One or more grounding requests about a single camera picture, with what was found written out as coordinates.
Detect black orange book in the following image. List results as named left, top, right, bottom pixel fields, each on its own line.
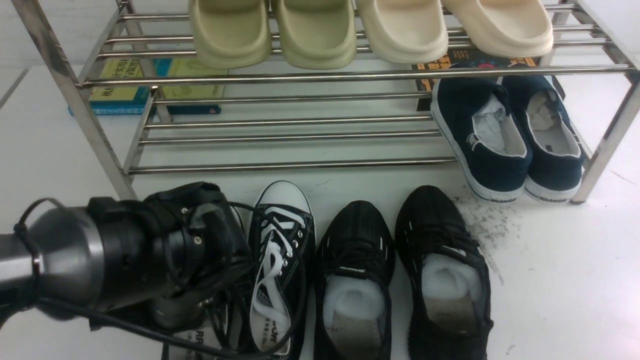
left=411, top=48, right=566, bottom=112

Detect navy slip-on shoe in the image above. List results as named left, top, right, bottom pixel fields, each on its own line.
left=430, top=77, right=533, bottom=204
left=498, top=74, right=586, bottom=204

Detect stainless steel shoe rack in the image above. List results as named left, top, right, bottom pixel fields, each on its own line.
left=13, top=0, right=639, bottom=205

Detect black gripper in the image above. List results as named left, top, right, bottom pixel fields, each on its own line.
left=87, top=182, right=251, bottom=331

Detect cream slipper left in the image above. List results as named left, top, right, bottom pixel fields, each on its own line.
left=355, top=0, right=449, bottom=65

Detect yellow green book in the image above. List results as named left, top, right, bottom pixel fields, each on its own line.
left=153, top=57, right=228, bottom=116

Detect cream slipper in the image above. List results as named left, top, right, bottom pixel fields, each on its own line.
left=442, top=0, right=554, bottom=58
left=355, top=0, right=449, bottom=65

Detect olive green slipper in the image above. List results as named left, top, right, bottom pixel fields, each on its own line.
left=188, top=0, right=272, bottom=70
left=269, top=0, right=357, bottom=70

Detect black cable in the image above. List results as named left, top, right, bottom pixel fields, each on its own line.
left=12, top=197, right=308, bottom=360

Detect cream slipper right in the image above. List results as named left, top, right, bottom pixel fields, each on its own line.
left=442, top=0, right=554, bottom=58

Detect navy slip-on shoe right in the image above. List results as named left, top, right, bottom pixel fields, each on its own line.
left=498, top=74, right=586, bottom=204

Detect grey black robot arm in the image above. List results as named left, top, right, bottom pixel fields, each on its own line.
left=1, top=182, right=253, bottom=332

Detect black mesh sneaker right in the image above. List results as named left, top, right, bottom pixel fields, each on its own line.
left=394, top=186, right=494, bottom=360

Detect olive green slipper left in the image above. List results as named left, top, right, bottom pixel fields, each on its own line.
left=188, top=0, right=272, bottom=70

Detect olive green slipper right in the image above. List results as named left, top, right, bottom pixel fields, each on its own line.
left=269, top=0, right=357, bottom=70

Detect black mesh sneaker left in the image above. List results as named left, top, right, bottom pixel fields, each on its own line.
left=313, top=200, right=395, bottom=360

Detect black canvas sneaker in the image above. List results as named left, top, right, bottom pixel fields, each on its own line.
left=160, top=319, right=221, bottom=360
left=232, top=180, right=317, bottom=360

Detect black mesh sneaker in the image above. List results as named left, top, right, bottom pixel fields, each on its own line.
left=313, top=200, right=395, bottom=360
left=394, top=186, right=494, bottom=360

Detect navy slip-on shoe left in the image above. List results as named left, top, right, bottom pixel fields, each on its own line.
left=430, top=77, right=533, bottom=204

